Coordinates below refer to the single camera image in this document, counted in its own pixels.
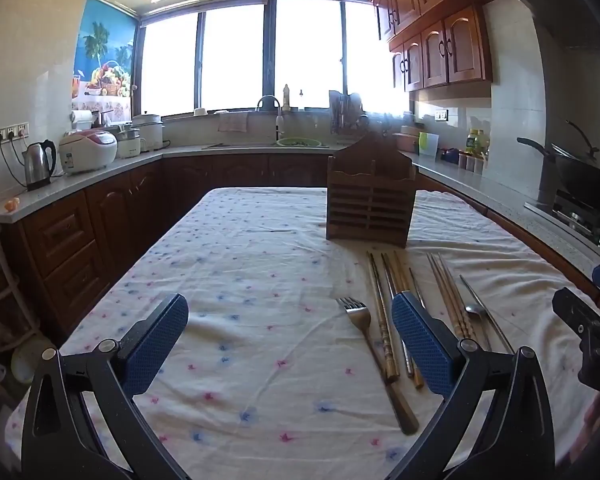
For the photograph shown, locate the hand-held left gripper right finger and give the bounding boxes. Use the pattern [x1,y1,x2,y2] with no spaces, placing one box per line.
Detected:
[387,291,556,480]

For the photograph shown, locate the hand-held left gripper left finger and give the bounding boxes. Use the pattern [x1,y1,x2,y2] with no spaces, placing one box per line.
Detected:
[21,292,190,480]

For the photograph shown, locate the dark brown chopstick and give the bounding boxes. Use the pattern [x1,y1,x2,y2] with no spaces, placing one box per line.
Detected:
[371,252,400,382]
[367,252,393,381]

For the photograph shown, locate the light bamboo chopstick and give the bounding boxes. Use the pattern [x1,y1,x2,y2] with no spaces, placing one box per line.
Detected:
[426,253,468,340]
[434,253,477,338]

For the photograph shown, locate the thin metal chopstick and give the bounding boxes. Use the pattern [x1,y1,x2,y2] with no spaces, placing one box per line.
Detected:
[408,267,427,310]

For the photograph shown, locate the metal spoon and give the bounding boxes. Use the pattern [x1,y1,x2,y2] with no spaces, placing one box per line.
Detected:
[464,304,493,353]

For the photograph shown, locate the wooden chopstick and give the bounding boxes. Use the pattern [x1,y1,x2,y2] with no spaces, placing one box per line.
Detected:
[393,252,410,293]
[387,252,426,390]

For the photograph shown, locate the metal fork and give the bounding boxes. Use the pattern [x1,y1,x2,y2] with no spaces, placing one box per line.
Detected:
[336,296,420,436]

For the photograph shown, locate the wooden utensil holder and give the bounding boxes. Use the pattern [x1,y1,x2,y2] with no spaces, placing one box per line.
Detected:
[326,132,416,248]

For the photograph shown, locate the gas stove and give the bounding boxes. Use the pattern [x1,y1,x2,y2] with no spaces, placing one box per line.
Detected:
[524,189,600,252]

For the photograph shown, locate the black wok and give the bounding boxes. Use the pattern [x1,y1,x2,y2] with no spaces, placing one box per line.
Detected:
[516,120,600,212]

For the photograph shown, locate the white flower-print tablecloth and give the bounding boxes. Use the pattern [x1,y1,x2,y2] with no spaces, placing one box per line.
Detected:
[5,187,600,480]

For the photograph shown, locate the wooden lower cabinets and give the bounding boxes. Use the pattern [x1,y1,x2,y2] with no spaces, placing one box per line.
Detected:
[2,152,331,343]

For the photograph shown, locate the wooden cabinets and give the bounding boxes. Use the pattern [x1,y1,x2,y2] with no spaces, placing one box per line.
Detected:
[367,0,511,93]
[2,152,331,343]

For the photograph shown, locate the grey kitchen countertop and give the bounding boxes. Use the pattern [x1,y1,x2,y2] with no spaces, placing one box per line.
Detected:
[0,144,600,273]

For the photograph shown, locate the storage shelf rack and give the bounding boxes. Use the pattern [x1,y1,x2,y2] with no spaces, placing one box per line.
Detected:
[0,224,42,361]

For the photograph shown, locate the row of seasoning jars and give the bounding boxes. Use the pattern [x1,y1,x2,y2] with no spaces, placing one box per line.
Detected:
[457,152,487,174]

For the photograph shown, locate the small white cooker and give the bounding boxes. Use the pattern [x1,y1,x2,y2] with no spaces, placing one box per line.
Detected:
[117,127,144,159]

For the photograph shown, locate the white and pink rice cooker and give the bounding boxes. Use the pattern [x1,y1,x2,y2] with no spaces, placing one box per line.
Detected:
[59,129,119,176]

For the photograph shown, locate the pink container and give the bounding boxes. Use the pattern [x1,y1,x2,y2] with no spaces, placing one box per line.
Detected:
[394,126,421,154]

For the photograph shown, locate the large white pot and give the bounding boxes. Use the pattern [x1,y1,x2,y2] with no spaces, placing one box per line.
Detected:
[132,112,166,151]

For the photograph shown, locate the steel electric kettle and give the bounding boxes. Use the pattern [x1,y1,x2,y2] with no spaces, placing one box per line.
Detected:
[22,139,59,191]

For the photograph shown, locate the hanging dish cloth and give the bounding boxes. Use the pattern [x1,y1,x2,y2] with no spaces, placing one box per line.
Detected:
[217,112,250,134]

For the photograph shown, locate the green basin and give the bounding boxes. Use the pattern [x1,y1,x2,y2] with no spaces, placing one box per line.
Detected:
[276,137,324,149]

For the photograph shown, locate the dish rack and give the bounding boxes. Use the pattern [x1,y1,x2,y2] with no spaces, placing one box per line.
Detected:
[328,89,367,136]

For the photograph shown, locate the sink faucet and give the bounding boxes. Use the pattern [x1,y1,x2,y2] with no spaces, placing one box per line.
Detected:
[256,95,286,144]

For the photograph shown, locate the kitchen window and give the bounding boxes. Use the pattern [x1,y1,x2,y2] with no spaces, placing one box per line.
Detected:
[137,0,411,117]

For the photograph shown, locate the wooden upper cabinets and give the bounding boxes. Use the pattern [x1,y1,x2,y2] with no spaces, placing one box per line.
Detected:
[367,0,511,93]

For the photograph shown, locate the wall socket strip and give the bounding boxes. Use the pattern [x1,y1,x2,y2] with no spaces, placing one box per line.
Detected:
[0,122,31,147]

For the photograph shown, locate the beach and fruit wall poster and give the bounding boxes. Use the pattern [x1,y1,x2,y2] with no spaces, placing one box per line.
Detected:
[72,0,140,127]

